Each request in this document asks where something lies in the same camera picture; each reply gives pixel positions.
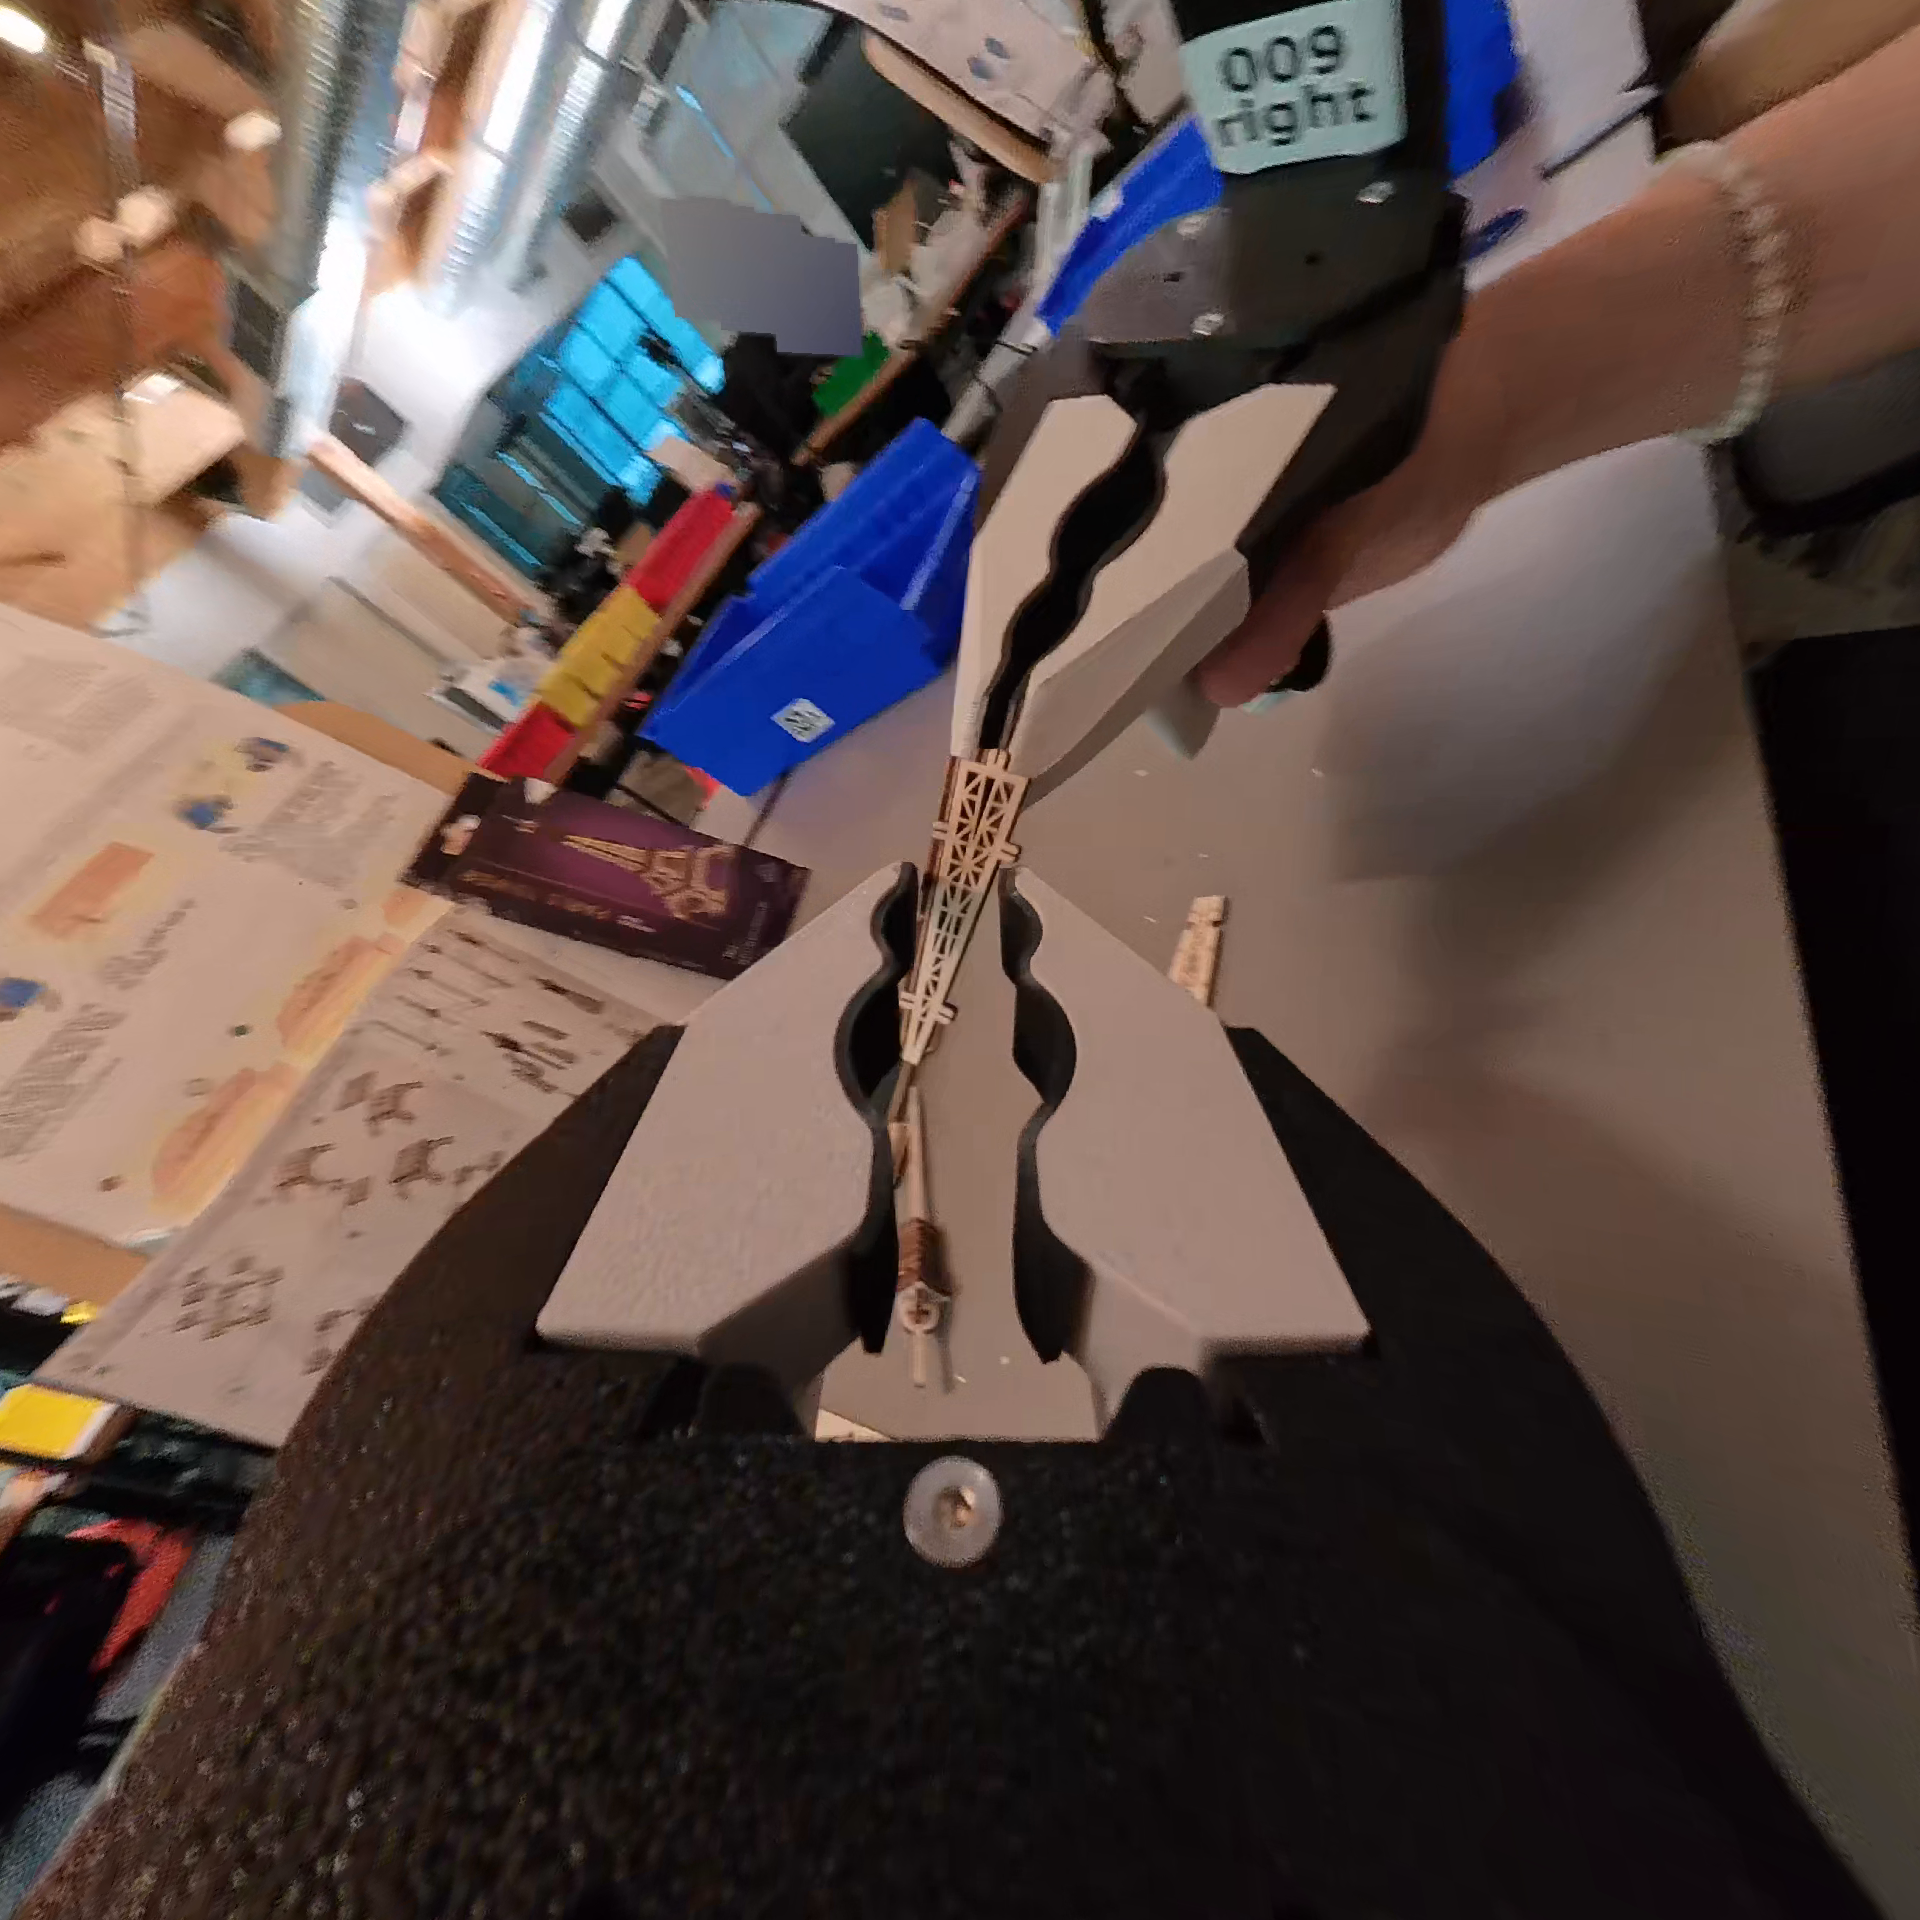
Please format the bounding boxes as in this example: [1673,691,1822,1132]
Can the yellow plastic bin stack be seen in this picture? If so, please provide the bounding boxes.
[537,589,665,725]

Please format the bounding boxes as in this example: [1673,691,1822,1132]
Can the white bead bracelet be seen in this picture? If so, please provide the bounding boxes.
[1664,138,1809,445]

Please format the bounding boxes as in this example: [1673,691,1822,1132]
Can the grey desk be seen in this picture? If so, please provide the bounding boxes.
[706,89,1920,1920]

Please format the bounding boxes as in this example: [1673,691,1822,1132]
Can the beige dotted sheet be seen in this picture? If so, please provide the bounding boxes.
[861,0,1116,147]

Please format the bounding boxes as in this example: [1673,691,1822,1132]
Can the red black bag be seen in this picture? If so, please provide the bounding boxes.
[0,1516,202,1800]

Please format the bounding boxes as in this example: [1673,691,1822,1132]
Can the person's right forearm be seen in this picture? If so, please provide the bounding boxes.
[1673,15,1920,399]

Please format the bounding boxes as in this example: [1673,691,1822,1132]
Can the illustrated instruction booklet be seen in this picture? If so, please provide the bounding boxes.
[0,600,483,1247]

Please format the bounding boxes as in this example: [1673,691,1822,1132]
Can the purple model kit box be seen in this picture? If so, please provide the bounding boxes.
[401,770,812,979]

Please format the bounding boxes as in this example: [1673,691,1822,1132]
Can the large window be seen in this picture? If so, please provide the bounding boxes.
[437,255,726,572]

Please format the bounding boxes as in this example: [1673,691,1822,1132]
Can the assembly diagram sheet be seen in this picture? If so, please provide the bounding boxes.
[37,914,722,1450]

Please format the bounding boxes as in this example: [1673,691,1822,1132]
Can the person's right hand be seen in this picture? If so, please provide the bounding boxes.
[1197,147,1756,711]

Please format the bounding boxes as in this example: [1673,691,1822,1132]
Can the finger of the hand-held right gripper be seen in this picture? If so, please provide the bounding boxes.
[1001,382,1339,799]
[949,392,1166,762]

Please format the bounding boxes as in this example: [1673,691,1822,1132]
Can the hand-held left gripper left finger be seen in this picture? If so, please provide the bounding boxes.
[537,861,920,1440]

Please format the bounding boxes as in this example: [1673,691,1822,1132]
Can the blue plastic bin white tag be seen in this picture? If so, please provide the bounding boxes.
[641,567,961,798]

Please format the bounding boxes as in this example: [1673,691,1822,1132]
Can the wooden-edged background table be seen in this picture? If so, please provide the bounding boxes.
[795,196,1040,469]

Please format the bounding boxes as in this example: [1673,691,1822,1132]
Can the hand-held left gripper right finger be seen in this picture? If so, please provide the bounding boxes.
[999,866,1370,1442]

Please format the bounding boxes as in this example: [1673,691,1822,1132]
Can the red plastic bin stack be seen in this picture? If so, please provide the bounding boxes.
[632,491,739,613]
[479,703,582,785]

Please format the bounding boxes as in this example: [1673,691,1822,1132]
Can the joined wooden lattice panels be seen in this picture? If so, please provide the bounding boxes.
[898,753,1036,1067]

